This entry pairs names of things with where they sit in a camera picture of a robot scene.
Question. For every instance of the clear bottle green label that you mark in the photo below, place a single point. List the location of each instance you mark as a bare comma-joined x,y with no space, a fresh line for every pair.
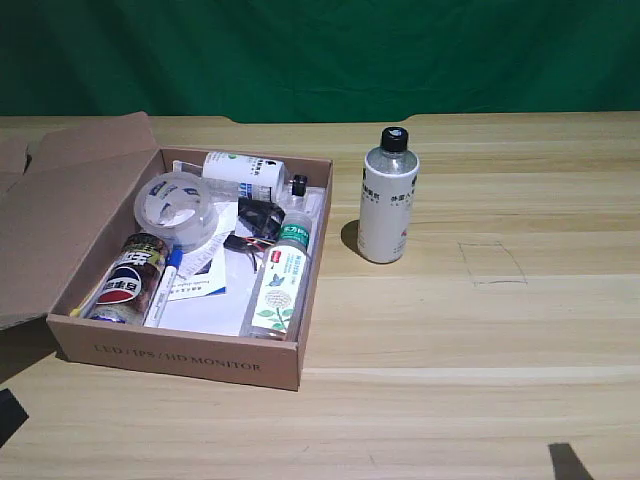
280,285

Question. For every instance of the white bottle plain black cap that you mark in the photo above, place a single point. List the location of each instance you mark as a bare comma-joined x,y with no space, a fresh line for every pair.
387,210

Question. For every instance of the white bottle blue printed label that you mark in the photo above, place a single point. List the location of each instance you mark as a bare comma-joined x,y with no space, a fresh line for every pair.
235,170

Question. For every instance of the brown cardboard box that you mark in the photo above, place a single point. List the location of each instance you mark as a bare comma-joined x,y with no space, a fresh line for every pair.
75,210

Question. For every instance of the clear tape roll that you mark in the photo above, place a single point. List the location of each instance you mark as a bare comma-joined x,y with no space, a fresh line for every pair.
195,227

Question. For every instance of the white paper leaflets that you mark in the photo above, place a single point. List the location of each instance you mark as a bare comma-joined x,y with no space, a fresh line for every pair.
210,310

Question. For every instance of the white marker blue cap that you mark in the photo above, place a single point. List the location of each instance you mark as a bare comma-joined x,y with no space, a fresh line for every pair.
165,287

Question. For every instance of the green backdrop cloth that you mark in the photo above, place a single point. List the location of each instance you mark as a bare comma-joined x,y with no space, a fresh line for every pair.
320,55

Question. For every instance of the Pepsi drink can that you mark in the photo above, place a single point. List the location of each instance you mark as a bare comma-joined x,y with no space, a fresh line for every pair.
127,280

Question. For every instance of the dark flat strip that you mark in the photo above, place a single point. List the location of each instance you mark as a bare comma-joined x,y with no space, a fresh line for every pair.
570,465

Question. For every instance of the black flat block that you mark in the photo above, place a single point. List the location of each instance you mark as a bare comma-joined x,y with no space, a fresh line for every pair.
11,415

